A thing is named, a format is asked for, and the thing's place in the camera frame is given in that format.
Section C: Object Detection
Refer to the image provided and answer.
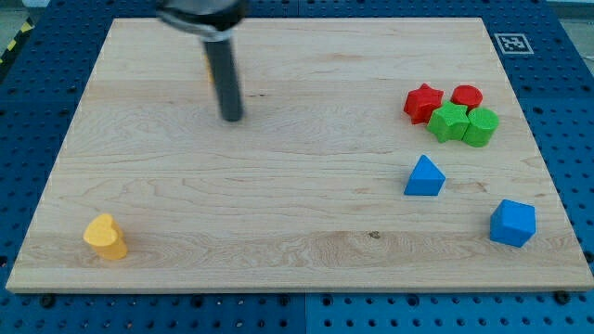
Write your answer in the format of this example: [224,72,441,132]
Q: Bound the yellow hexagon block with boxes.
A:
[204,54,214,84]

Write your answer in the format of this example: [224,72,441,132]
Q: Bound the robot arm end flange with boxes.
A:
[155,0,249,42]

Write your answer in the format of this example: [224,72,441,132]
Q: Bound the yellow heart block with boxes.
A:
[83,213,128,261]

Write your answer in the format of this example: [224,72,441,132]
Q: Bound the wooden board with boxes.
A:
[6,18,593,294]

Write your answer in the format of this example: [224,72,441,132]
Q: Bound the blue triangle block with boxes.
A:
[404,155,446,197]

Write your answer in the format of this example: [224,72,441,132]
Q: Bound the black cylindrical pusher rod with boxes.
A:
[203,39,243,122]

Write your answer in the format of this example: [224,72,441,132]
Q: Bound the red star block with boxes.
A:
[404,83,445,124]

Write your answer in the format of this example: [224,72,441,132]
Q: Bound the green star block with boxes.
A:
[426,101,470,143]

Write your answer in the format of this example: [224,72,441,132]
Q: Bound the red cylinder block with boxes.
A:
[450,84,484,111]

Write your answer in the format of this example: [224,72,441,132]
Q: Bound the green cylinder block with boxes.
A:
[462,108,499,148]

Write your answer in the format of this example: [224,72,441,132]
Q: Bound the blue cube block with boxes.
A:
[489,199,536,248]

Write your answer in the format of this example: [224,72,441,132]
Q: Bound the white fiducial marker tag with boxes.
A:
[494,32,534,55]

